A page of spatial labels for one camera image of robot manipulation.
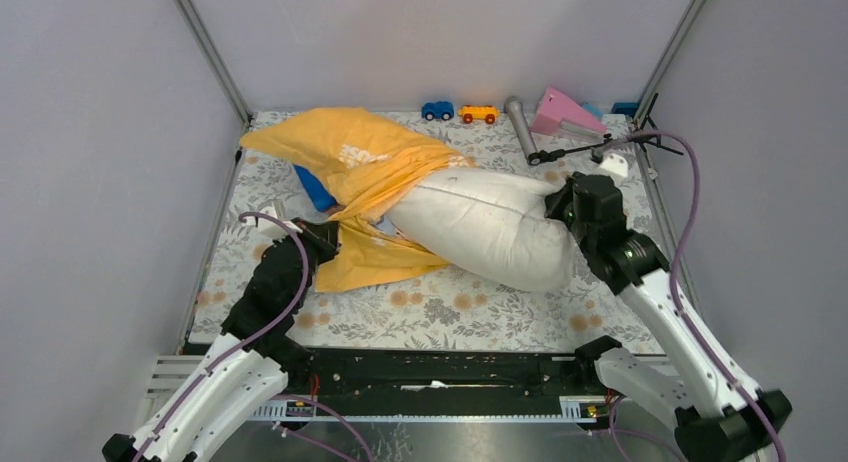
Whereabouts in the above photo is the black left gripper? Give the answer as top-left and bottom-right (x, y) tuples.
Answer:
(272, 216), (339, 309)

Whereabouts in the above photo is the yellow and blue pillowcase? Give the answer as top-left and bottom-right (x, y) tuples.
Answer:
(240, 108), (475, 292)

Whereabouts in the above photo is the white pillow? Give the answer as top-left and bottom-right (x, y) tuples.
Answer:
(386, 167), (576, 292)

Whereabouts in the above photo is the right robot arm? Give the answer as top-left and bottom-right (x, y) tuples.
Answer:
(545, 172), (792, 461)

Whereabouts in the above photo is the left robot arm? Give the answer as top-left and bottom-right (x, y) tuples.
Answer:
(102, 218), (340, 461)

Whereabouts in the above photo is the teal block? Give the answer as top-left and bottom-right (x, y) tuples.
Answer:
(581, 103), (604, 120)

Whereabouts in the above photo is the pink wedge block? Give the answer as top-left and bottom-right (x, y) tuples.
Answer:
(530, 87), (607, 137)

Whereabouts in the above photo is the black mini tripod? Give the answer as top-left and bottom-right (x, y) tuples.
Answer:
(527, 92), (685, 167)

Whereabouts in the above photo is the blue block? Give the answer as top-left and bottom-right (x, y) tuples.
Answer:
(611, 102), (640, 118)

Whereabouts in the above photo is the grey metal cylinder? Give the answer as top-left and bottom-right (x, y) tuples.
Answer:
(504, 96), (539, 166)

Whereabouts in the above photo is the yellow toy car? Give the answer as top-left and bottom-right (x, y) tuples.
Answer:
(458, 105), (500, 125)

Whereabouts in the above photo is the floral table mat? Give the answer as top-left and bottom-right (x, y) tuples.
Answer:
(185, 112), (661, 356)

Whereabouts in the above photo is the blue toy car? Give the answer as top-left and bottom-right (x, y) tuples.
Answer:
(421, 101), (455, 121)

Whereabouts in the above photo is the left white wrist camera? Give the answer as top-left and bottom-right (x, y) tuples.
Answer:
(245, 201), (302, 240)

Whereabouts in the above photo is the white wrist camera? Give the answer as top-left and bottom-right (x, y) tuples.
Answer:
(245, 201), (302, 240)
(590, 148), (630, 183)

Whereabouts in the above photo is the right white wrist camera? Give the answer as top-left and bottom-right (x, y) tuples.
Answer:
(590, 148), (630, 183)

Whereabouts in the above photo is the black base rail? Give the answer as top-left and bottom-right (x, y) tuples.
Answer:
(256, 347), (609, 422)

